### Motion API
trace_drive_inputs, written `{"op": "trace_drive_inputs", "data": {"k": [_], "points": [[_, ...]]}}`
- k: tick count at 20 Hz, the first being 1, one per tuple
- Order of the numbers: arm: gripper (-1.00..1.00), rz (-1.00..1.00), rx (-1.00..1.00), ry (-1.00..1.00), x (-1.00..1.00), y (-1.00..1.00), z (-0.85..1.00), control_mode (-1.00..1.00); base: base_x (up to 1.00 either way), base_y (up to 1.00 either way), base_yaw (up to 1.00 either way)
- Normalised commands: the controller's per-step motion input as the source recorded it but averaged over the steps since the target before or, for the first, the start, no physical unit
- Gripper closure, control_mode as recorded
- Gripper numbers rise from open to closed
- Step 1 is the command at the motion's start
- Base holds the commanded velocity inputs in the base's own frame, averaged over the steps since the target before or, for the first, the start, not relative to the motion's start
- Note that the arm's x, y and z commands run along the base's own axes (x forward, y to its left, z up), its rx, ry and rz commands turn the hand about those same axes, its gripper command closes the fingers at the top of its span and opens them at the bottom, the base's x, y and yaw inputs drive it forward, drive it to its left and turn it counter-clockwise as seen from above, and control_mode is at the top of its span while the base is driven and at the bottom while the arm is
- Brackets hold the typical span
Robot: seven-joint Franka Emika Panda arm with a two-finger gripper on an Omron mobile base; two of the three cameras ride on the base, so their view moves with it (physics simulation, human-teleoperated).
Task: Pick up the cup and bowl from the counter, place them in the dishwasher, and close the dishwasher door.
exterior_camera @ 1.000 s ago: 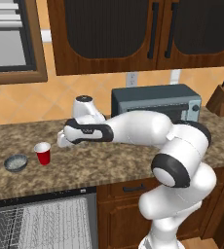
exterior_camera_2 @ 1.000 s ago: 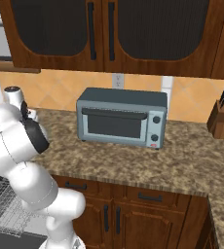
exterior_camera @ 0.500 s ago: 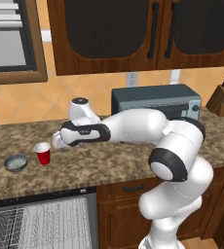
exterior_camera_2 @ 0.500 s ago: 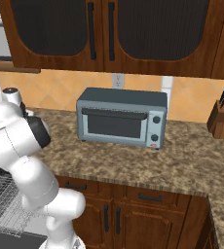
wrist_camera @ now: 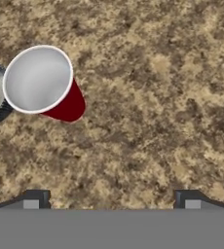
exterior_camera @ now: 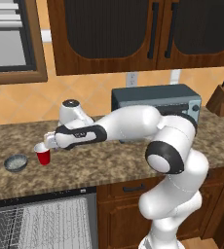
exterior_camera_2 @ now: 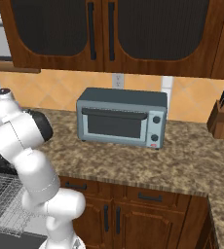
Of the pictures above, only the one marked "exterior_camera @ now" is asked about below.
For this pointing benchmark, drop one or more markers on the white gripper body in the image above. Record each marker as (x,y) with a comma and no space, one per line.
(50,140)

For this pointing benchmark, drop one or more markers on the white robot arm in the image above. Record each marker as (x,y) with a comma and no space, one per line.
(133,123)

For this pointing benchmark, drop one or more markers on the red plastic cup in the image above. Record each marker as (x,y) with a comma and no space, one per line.
(44,157)

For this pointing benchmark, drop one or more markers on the grey speckled bowl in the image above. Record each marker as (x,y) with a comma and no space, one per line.
(16,162)

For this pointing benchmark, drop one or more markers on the black dishwasher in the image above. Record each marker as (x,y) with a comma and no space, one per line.
(52,194)

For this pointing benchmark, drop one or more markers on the wooden base cupboard door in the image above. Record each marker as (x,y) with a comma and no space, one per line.
(214,207)
(120,223)

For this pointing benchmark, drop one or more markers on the wooden cupboard door dark panel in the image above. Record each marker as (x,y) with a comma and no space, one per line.
(101,29)
(205,29)

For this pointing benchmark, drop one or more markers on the wooden drawer front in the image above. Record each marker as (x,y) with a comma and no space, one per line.
(130,188)

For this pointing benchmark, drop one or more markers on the wood framed window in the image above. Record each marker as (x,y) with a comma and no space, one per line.
(10,39)

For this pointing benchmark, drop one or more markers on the dark grey toaster oven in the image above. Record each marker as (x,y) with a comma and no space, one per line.
(156,94)

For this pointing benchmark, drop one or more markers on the wooden knife block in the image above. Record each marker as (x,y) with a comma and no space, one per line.
(220,102)

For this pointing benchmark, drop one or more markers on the white wall socket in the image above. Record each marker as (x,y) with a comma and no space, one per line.
(132,79)
(46,36)
(175,77)

